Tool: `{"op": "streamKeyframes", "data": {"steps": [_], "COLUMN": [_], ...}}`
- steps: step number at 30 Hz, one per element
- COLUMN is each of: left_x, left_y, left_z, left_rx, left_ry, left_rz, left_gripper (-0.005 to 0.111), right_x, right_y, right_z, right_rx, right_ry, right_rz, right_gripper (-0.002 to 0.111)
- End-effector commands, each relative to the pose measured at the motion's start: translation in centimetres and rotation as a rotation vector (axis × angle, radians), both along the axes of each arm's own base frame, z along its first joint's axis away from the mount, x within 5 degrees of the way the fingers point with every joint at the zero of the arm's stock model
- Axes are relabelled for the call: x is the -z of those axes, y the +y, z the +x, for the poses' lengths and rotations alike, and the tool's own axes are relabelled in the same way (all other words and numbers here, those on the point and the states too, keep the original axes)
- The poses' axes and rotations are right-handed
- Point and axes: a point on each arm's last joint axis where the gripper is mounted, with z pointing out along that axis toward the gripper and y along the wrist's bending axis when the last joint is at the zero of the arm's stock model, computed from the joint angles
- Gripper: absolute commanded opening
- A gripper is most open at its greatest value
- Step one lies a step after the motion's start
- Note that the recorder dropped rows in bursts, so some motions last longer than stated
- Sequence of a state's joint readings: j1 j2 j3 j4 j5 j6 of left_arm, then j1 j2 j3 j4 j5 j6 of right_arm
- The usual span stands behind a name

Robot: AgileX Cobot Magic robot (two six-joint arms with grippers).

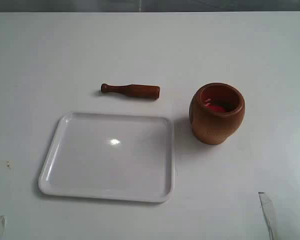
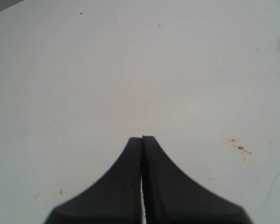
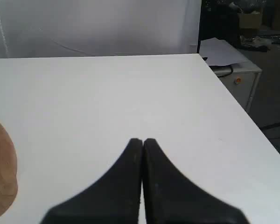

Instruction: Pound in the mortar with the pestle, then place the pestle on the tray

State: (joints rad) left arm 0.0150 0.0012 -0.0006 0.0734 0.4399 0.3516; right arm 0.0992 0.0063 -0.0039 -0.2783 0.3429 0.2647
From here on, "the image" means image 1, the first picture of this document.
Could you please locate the brown wooden pestle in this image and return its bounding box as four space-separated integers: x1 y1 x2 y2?
100 83 160 100

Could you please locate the wooden mortar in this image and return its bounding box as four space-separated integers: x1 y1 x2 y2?
189 82 245 145

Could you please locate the red object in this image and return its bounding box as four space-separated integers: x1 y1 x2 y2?
203 98 227 113

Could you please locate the white rectangular plastic tray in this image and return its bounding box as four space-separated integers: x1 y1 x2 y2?
38 112 175 203

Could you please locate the clear tape strip right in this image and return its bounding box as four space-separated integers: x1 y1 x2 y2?
258 192 279 240

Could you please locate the clear tape piece left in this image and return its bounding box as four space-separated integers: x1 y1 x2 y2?
0 215 6 240

